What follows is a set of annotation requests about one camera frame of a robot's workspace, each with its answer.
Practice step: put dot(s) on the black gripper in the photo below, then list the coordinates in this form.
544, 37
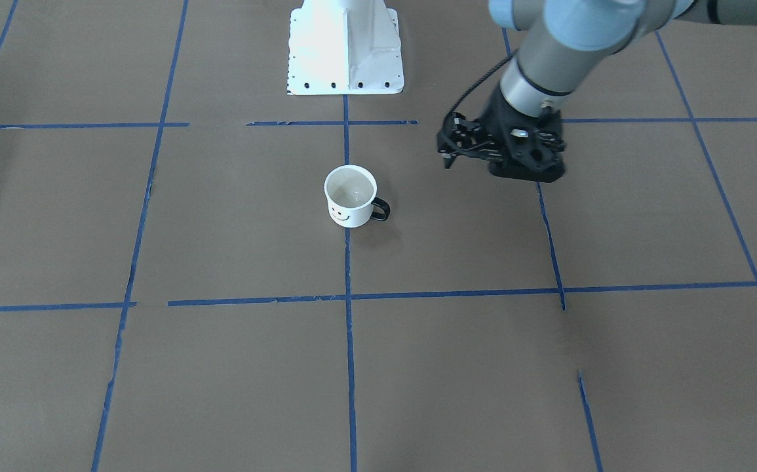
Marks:
494, 112

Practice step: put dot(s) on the white smiley enamel mug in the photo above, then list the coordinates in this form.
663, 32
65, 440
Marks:
352, 198

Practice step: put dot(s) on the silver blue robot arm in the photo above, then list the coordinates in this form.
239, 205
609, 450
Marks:
566, 40

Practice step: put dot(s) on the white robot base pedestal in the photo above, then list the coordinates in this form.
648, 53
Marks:
344, 48

